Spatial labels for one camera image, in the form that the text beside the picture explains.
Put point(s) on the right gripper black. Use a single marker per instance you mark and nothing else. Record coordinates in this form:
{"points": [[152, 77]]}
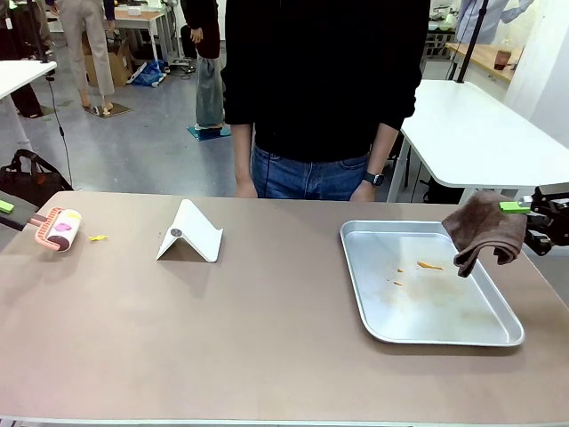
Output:
{"points": [[558, 213]]}

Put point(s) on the brown cloth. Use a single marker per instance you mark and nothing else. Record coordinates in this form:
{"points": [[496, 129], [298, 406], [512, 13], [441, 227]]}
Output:
{"points": [[486, 227]]}

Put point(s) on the person's left forearm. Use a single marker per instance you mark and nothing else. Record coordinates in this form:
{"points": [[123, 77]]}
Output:
{"points": [[383, 149]]}

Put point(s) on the person's right forearm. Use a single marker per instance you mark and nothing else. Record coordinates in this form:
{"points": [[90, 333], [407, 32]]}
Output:
{"points": [[242, 151]]}

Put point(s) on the person's left hand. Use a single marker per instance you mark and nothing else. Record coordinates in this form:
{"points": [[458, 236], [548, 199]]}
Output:
{"points": [[363, 192]]}

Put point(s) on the person's right hand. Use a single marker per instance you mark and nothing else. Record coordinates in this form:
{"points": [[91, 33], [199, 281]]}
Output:
{"points": [[246, 189]]}

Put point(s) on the dark bag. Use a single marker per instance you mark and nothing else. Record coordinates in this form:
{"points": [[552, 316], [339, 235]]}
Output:
{"points": [[31, 180]]}

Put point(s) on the yellow paper scrap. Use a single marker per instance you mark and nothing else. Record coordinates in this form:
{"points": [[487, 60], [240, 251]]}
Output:
{"points": [[98, 238]]}

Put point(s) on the long orange crumb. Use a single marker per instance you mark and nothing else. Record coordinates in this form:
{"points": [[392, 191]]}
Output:
{"points": [[429, 265]]}

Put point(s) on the large white table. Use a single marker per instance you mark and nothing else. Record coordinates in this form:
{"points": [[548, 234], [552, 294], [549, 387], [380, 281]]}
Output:
{"points": [[471, 133]]}

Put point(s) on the person in dark clothes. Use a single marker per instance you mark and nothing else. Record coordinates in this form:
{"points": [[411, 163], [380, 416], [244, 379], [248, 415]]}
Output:
{"points": [[24, 100]]}

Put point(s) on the metal tray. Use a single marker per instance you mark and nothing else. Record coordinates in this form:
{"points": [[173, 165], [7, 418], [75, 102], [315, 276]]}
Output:
{"points": [[431, 307]]}

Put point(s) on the small white table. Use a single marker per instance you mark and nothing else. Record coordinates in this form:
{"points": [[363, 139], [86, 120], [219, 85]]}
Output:
{"points": [[20, 75]]}

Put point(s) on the wooden floor board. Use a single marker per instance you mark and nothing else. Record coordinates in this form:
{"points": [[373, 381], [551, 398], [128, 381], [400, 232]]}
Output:
{"points": [[120, 109]]}

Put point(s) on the black wristwatch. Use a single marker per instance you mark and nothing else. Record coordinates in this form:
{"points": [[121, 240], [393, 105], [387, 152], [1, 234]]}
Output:
{"points": [[373, 179]]}

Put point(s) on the red cup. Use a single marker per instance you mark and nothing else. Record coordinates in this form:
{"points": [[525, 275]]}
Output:
{"points": [[501, 60]]}

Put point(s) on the wooden workbench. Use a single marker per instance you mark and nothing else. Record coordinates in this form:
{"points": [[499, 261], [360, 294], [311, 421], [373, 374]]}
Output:
{"points": [[482, 55]]}

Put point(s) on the person in beige trousers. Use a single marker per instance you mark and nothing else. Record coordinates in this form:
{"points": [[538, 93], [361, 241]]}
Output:
{"points": [[89, 44]]}

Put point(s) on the cardboard box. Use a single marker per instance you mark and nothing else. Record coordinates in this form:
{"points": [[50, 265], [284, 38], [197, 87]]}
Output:
{"points": [[120, 62]]}

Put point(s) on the white folded stand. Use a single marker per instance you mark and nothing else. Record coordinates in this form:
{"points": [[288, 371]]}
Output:
{"points": [[193, 231]]}

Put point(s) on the tall black pole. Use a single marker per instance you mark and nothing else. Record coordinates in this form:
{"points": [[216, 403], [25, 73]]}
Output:
{"points": [[470, 42]]}

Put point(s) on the blue bag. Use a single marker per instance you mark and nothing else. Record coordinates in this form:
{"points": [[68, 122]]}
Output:
{"points": [[149, 75]]}

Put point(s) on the person in light blue shirt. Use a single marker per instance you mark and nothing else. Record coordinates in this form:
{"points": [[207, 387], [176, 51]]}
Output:
{"points": [[489, 22]]}

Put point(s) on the teal floor mat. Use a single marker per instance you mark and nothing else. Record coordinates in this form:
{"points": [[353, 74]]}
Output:
{"points": [[209, 133]]}

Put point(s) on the wooden top white desk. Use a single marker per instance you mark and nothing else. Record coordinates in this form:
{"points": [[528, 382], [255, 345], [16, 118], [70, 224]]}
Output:
{"points": [[142, 17]]}

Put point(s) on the person in grey jeans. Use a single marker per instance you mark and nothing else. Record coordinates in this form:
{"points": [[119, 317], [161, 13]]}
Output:
{"points": [[209, 89]]}

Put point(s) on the person in black sweater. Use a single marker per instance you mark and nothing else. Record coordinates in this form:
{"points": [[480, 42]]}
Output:
{"points": [[320, 80]]}

